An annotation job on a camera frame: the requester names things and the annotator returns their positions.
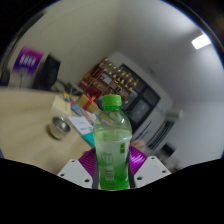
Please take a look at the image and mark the wooden shelf unit with trophies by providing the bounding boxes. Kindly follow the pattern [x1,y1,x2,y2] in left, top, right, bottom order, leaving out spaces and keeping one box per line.
[78,57,139,104]

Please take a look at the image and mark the yellow gift box red ribbon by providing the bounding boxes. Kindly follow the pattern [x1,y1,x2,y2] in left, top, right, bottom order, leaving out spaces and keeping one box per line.
[76,93,100,114]

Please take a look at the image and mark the purple sign board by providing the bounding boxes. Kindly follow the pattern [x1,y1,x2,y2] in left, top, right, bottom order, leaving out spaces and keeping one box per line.
[13,45,44,74]

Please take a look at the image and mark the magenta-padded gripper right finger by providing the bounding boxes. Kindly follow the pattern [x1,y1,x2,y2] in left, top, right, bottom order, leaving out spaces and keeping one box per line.
[128,145,172,189]

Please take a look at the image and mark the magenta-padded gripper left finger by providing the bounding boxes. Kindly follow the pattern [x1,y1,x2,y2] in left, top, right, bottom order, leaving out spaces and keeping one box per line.
[57,148,99,190]

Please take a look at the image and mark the dark framed glass door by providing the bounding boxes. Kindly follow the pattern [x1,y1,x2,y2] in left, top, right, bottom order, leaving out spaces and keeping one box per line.
[119,63,161,126]

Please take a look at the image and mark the blue patterned booklet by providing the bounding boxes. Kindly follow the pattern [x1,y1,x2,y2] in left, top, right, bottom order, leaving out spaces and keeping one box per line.
[63,93,85,117]

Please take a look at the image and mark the green drink bottle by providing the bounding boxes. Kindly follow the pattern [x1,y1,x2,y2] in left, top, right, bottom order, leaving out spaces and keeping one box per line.
[92,94,133,191]

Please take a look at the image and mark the black office chair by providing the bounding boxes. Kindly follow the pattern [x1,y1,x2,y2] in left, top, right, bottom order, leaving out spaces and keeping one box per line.
[33,54,63,92]

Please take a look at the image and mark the ceiling tube light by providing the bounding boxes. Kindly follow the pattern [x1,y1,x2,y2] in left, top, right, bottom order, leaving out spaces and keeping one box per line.
[191,33,212,50]

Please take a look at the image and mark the white booklet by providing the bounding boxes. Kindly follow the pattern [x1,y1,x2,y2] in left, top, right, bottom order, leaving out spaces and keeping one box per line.
[68,115,94,136]

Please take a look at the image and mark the cream book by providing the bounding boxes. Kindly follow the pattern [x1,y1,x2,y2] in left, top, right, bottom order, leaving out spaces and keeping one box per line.
[50,95,72,116]

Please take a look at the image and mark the white wall air conditioner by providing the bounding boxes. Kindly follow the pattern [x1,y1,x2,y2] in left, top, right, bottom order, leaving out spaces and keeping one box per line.
[164,108,183,123]

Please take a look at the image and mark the pink flowers in white pot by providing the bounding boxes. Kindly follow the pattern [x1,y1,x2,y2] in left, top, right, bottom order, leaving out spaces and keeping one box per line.
[132,139,148,156]

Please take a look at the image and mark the small steel cup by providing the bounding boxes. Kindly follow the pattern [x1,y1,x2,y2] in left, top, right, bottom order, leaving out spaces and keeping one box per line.
[48,115,72,140]

